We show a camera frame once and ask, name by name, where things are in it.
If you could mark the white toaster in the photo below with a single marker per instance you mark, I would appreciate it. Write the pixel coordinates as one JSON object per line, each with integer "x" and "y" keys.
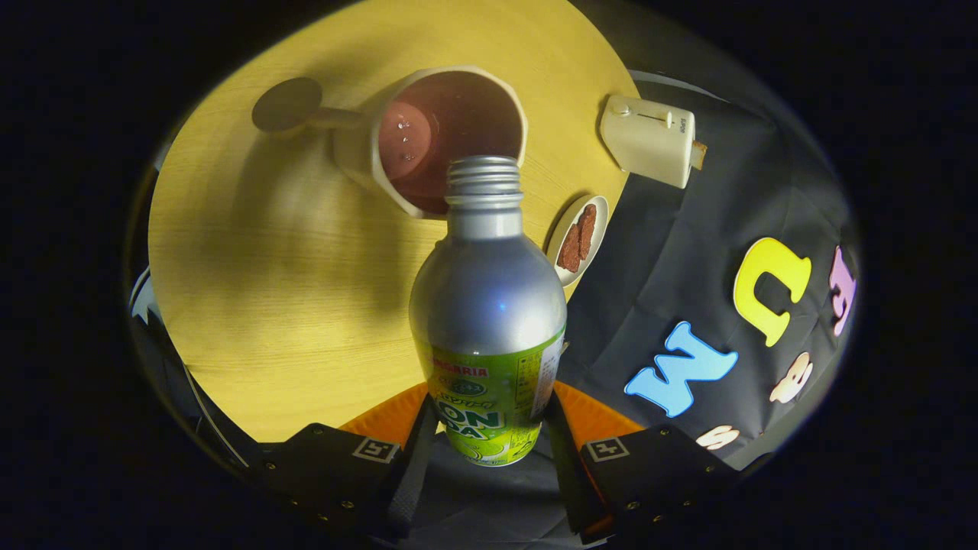
{"x": 649, "y": 141}

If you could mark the wooden table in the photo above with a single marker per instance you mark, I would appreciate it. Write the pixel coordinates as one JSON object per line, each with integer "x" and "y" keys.
{"x": 290, "y": 305}

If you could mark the toast slice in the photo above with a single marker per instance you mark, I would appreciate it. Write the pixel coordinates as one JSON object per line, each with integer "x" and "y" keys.
{"x": 698, "y": 155}

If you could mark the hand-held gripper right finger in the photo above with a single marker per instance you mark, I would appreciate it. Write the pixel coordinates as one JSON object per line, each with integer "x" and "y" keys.
{"x": 569, "y": 466}

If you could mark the white round plate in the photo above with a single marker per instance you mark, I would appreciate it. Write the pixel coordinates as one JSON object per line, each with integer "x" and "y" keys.
{"x": 600, "y": 244}

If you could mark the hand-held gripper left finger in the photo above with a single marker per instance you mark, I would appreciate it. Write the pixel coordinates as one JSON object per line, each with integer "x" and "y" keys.
{"x": 411, "y": 481}

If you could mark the silver bottle with green label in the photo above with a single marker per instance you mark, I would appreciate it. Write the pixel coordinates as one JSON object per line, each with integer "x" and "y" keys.
{"x": 489, "y": 305}

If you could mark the brown meat strip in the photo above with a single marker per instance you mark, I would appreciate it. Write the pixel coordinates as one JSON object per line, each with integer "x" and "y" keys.
{"x": 587, "y": 229}
{"x": 569, "y": 248}

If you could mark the black backdrop cloth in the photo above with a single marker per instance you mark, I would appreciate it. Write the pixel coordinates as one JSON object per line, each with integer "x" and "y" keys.
{"x": 672, "y": 252}

